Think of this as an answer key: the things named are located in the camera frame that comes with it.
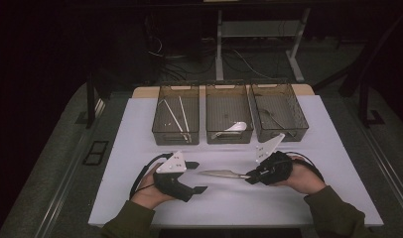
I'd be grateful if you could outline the metal fork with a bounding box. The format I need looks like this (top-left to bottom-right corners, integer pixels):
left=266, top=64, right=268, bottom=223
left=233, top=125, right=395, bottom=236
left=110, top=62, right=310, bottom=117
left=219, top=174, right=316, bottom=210
left=258, top=108, right=298, bottom=137

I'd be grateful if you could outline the white table cover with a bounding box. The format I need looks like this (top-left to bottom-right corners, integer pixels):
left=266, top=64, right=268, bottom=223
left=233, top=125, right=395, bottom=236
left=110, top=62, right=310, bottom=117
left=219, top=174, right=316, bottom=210
left=88, top=94, right=385, bottom=229

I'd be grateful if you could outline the white metal stand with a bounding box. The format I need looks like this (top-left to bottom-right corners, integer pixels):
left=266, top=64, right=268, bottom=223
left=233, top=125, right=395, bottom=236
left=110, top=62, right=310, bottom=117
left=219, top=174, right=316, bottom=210
left=214, top=8, right=312, bottom=83

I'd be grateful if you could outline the metal table knife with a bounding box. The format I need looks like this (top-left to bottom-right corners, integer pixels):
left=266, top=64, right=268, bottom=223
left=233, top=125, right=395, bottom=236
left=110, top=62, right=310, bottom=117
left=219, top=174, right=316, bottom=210
left=199, top=169, right=252, bottom=180

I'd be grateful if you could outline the smoky clear plastic bin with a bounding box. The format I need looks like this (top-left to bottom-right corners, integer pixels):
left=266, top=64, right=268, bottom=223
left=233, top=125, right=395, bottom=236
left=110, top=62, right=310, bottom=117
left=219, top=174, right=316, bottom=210
left=248, top=82, right=310, bottom=143
left=204, top=82, right=254, bottom=145
left=151, top=83, right=202, bottom=147

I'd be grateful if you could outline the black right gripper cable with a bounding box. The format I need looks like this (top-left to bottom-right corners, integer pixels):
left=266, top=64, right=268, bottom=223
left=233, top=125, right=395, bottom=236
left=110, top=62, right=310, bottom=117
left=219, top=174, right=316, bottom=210
left=285, top=151, right=326, bottom=182

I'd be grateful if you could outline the white floor cable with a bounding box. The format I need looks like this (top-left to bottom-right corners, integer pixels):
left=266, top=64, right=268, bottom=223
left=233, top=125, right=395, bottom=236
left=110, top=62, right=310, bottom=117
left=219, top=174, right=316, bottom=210
left=232, top=49, right=275, bottom=80

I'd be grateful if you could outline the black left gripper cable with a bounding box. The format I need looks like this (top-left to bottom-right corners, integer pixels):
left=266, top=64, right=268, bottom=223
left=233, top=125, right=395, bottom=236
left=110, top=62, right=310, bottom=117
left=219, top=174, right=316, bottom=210
left=129, top=152, right=174, bottom=199

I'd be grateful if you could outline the bundle of black cables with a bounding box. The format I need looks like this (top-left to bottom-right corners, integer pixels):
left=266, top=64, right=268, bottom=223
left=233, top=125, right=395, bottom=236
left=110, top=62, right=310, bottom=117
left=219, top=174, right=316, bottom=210
left=156, top=49, right=220, bottom=82

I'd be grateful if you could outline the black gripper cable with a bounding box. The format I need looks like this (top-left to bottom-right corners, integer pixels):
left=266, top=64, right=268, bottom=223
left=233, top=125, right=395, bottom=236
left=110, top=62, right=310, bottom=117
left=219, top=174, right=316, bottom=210
left=129, top=152, right=174, bottom=199
left=285, top=151, right=326, bottom=182

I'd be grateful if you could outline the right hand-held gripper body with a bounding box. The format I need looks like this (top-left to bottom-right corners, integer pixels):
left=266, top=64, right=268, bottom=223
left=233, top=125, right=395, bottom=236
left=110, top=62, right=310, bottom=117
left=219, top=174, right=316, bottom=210
left=255, top=133, right=294, bottom=186

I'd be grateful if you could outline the white chopstick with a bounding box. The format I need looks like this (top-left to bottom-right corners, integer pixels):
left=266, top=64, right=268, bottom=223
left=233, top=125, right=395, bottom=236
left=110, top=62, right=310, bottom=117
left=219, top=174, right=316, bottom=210
left=178, top=95, right=193, bottom=143
left=159, top=98, right=191, bottom=143

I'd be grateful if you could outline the person's right hand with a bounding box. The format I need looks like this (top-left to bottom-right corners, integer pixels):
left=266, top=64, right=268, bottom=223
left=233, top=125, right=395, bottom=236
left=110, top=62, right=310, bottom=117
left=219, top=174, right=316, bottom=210
left=272, top=158, right=327, bottom=196

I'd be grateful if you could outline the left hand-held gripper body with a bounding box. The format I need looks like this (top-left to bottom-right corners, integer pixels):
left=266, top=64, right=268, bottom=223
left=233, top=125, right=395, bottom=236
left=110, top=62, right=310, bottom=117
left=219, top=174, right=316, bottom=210
left=152, top=150, right=195, bottom=203

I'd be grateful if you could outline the person's left hand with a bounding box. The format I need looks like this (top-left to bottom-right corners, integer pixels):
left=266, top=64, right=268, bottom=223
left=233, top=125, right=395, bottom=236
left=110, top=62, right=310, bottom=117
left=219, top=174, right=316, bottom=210
left=131, top=163, right=178, bottom=211

